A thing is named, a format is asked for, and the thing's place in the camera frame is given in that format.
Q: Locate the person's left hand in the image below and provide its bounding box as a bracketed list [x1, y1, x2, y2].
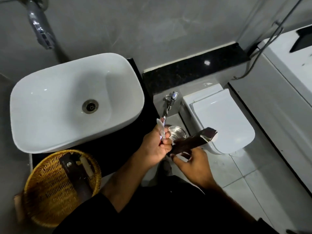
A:
[138, 124, 173, 169]

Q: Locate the person's right hand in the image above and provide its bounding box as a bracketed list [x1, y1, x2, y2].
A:
[170, 148, 216, 190]

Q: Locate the brown cardboard box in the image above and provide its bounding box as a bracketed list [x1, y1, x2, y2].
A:
[168, 127, 218, 157]

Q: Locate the person's left forearm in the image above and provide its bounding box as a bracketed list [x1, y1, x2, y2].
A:
[100, 152, 156, 213]

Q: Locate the person's right forearm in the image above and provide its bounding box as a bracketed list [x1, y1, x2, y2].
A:
[198, 178, 262, 225]

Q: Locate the chrome bidet sprayer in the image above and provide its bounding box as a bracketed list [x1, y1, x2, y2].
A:
[162, 91, 179, 120]

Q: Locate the white toilet bowl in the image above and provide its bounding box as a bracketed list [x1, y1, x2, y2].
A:
[182, 83, 255, 155]

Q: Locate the person's black clothing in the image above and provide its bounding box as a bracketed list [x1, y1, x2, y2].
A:
[52, 175, 280, 234]

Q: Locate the white toilet lid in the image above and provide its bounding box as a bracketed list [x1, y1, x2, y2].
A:
[190, 89, 255, 154]

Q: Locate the black granite ledge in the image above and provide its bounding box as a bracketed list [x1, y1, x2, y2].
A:
[142, 42, 251, 96]

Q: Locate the brown box with beige edge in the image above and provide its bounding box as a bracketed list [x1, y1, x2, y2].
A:
[78, 155, 96, 179]

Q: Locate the metal sink drain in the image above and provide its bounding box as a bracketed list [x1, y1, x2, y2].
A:
[82, 99, 99, 114]

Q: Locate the dark brown long box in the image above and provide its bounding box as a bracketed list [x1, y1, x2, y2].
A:
[59, 152, 94, 204]

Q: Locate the white bathtub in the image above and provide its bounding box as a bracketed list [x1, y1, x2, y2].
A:
[229, 24, 312, 194]

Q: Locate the white ceramic sink basin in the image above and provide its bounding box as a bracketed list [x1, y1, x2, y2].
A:
[10, 53, 145, 154]

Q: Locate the woven wicker basket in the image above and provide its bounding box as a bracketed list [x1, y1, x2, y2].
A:
[24, 149, 102, 228]

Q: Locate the black tray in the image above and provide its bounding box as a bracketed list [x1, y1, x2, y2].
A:
[289, 25, 312, 53]

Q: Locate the chrome faucet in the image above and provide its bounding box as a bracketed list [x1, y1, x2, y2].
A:
[24, 0, 55, 50]

